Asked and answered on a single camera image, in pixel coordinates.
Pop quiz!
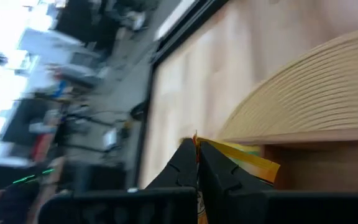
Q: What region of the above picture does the brown wooden tea box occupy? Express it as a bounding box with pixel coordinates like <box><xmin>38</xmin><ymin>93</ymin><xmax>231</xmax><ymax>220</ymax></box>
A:
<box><xmin>218</xmin><ymin>126</ymin><xmax>358</xmax><ymax>192</ymax></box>

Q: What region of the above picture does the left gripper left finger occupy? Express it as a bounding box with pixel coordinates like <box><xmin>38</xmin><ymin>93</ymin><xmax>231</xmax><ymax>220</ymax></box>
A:
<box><xmin>144</xmin><ymin>138</ymin><xmax>198</xmax><ymax>190</ymax></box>

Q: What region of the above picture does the black cable loop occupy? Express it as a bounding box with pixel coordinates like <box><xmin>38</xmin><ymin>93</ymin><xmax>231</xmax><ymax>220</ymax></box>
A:
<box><xmin>131</xmin><ymin>101</ymin><xmax>149</xmax><ymax>122</ymax></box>

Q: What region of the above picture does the round woven straw placemat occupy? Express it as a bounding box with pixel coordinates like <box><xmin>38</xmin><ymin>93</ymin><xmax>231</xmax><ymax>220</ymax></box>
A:
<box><xmin>218</xmin><ymin>26</ymin><xmax>358</xmax><ymax>144</ymax></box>

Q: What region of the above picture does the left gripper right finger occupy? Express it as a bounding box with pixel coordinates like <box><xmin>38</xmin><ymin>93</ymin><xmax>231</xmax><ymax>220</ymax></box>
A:
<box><xmin>198</xmin><ymin>141</ymin><xmax>275</xmax><ymax>224</ymax></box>

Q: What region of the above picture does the mango magic tea packet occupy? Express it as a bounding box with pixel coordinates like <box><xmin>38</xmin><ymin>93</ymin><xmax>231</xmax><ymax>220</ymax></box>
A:
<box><xmin>193</xmin><ymin>132</ymin><xmax>281</xmax><ymax>224</ymax></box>

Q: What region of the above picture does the black aluminium table frame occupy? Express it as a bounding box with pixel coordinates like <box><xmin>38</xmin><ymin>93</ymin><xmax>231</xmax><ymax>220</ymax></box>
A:
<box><xmin>132</xmin><ymin>0</ymin><xmax>229</xmax><ymax>189</ymax></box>

